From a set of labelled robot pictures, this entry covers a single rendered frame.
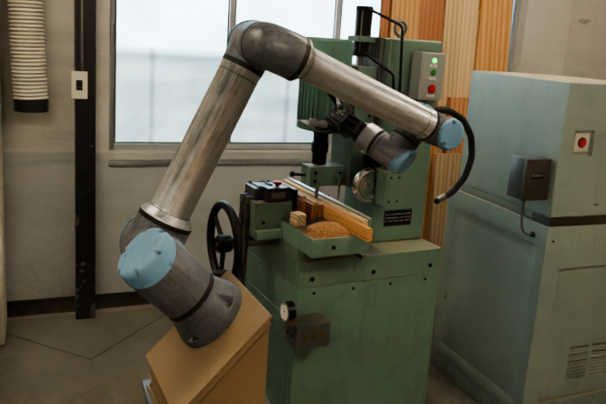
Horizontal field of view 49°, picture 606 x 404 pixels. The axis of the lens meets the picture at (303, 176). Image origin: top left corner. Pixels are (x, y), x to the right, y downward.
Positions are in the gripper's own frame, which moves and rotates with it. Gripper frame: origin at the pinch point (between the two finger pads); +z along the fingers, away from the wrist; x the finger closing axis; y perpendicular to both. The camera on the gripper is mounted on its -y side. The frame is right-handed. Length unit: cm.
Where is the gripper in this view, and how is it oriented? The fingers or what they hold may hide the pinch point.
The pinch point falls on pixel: (315, 103)
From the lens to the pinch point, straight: 215.2
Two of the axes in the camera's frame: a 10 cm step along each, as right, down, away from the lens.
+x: -6.4, 7.5, -1.5
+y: -1.9, -3.4, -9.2
